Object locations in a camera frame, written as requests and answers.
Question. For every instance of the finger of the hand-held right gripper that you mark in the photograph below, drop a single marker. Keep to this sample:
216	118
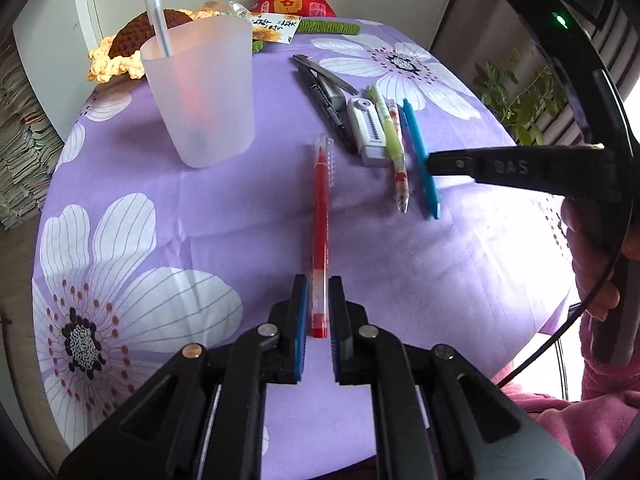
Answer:
500	166

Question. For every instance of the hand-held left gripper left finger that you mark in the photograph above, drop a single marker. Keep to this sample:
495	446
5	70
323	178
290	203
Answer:
301	320

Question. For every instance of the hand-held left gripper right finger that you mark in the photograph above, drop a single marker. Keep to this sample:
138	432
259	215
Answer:
335	355

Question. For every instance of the blue pen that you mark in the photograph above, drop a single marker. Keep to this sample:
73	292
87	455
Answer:
422	170

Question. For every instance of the red white patterned pen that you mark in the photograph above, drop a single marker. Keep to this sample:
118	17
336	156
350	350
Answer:
401	185

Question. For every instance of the red gel pen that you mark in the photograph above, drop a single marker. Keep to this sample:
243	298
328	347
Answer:
320	210

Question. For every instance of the light green pen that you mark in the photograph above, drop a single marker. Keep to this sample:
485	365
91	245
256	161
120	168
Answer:
385	120

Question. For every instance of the white correction tape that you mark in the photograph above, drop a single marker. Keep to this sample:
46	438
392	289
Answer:
369	135

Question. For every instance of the black marker pen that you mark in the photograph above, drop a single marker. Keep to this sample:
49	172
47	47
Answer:
330	115

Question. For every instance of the black utility knife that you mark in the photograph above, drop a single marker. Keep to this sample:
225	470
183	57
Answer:
320	71

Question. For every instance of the translucent plastic cup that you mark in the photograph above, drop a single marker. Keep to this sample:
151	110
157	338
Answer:
200	95

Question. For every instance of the person's right forearm pink sleeve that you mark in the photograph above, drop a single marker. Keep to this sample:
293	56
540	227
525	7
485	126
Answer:
590	410

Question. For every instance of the person's right hand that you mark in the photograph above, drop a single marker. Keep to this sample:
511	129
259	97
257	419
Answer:
587	260

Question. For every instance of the green leafy plant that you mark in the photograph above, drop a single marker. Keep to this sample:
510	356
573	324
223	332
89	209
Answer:
520	90

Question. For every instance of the purple floral tablecloth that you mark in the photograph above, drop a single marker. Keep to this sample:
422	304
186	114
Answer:
225	220

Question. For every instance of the green crochet strip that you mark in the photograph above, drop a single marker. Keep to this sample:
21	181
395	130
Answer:
327	26

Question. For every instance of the sunflower print card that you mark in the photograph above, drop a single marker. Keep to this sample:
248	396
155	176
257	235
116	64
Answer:
275	27

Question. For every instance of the small clear bottle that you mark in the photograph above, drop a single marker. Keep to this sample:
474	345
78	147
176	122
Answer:
238	9

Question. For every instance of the stack of papers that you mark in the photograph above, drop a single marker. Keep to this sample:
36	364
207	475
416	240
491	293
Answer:
25	150

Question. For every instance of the crochet sunflower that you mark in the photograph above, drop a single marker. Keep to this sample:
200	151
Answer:
130	35

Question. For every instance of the clear frosted pen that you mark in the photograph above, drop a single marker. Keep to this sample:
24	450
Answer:
159	15

